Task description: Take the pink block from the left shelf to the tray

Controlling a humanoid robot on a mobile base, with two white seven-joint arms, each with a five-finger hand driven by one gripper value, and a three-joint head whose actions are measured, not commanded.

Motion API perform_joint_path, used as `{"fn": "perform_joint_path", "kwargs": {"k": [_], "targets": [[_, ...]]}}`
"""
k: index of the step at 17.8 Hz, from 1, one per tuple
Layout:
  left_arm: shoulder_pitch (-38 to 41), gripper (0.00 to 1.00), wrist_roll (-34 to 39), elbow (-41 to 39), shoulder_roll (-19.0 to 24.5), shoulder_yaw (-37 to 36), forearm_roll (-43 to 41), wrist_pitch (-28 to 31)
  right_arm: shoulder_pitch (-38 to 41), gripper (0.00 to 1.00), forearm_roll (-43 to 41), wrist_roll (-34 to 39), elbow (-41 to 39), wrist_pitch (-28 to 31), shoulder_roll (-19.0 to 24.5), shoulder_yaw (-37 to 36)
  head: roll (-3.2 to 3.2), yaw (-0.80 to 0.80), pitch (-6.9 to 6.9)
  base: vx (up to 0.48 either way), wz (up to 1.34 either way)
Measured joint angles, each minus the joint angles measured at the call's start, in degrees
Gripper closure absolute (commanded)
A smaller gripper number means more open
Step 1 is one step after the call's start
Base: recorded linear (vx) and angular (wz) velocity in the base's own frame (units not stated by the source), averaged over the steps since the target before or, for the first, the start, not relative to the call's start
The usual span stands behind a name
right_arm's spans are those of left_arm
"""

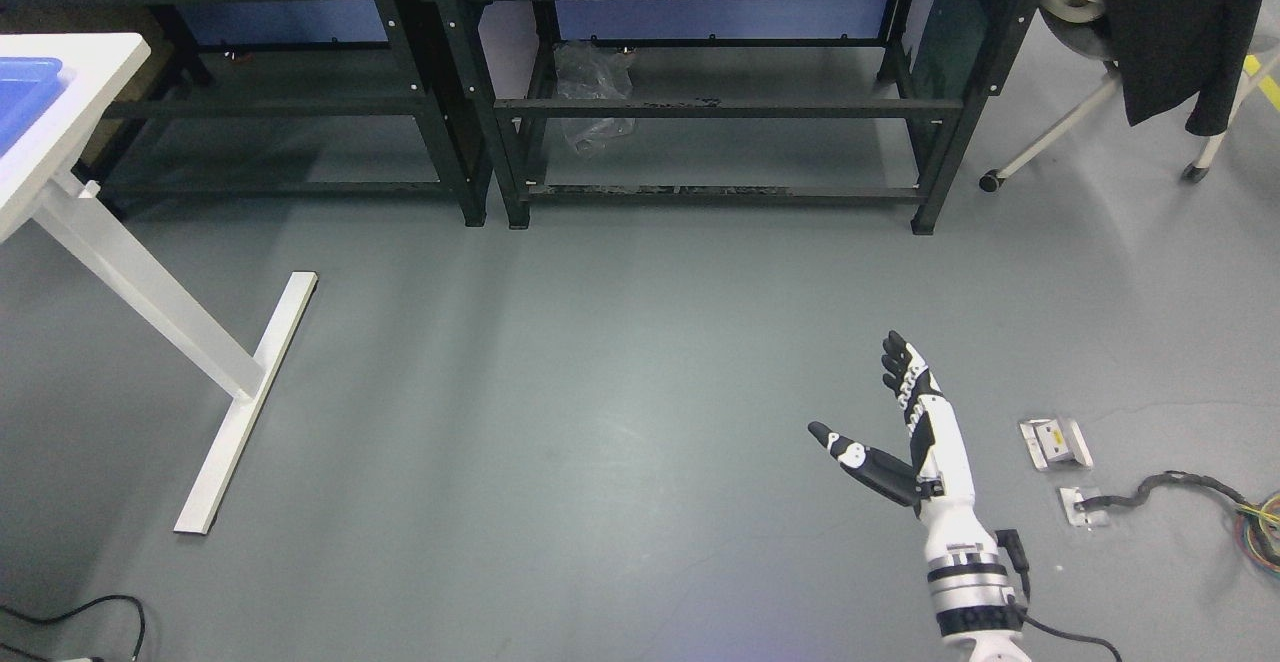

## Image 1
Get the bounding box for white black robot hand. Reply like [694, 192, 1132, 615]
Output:
[806, 330, 998, 562]

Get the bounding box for black metal shelf right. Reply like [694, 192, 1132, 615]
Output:
[433, 0, 1036, 236]

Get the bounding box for black metal shelf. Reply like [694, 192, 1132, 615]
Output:
[3, 0, 492, 225]
[433, 0, 1036, 236]

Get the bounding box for black metal shelf left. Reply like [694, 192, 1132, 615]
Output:
[3, 0, 492, 225]

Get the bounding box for blue plastic tray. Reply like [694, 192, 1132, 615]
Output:
[1, 56, 76, 156]

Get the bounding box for black jacket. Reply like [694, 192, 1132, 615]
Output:
[1103, 0, 1263, 137]

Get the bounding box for clear plastic bag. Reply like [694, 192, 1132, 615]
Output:
[554, 38, 637, 159]

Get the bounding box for white table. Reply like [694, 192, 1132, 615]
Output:
[3, 33, 317, 535]

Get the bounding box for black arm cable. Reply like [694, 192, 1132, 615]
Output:
[995, 528, 1123, 662]

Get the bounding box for metal floor bracket large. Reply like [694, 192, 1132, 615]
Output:
[1018, 417, 1094, 472]

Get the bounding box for metal floor bracket small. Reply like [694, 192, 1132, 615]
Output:
[1057, 487, 1110, 530]

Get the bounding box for black sleeved cable bundle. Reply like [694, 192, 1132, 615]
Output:
[1075, 472, 1280, 571]

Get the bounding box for black floor cable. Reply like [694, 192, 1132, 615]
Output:
[0, 595, 147, 662]

